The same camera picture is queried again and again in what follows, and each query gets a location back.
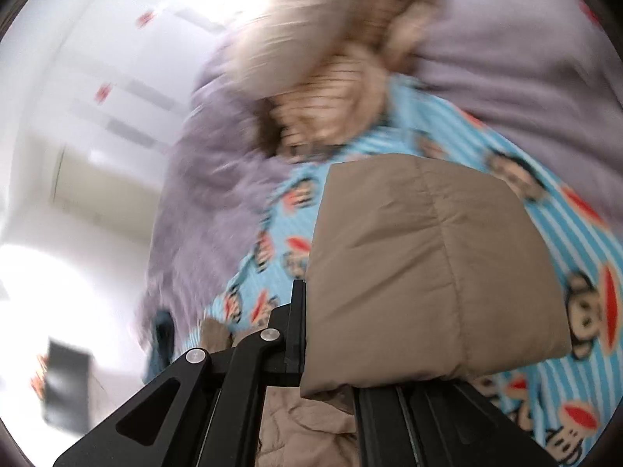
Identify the tan down jacket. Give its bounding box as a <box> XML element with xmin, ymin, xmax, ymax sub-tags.
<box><xmin>199</xmin><ymin>153</ymin><xmax>573</xmax><ymax>467</ymax></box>

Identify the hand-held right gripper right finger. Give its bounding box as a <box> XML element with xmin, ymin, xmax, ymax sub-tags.
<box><xmin>352</xmin><ymin>378</ymin><xmax>556</xmax><ymax>467</ymax></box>

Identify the black box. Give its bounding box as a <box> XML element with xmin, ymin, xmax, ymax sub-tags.
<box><xmin>41</xmin><ymin>338</ymin><xmax>94</xmax><ymax>435</ymax></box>

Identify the beige striped knit garment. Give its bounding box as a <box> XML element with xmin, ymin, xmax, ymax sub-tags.
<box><xmin>255</xmin><ymin>51</ymin><xmax>392</xmax><ymax>163</ymax></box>

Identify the white wardrobe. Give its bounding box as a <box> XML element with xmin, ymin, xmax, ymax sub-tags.
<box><xmin>29</xmin><ymin>0</ymin><xmax>273</xmax><ymax>215</ymax></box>

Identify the blue striped monkey print blanket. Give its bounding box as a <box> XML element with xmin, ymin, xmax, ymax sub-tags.
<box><xmin>178</xmin><ymin>75</ymin><xmax>616</xmax><ymax>467</ymax></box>

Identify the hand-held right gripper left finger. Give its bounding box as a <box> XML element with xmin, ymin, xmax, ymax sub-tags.
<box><xmin>53</xmin><ymin>279</ymin><xmax>307</xmax><ymax>467</ymax></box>

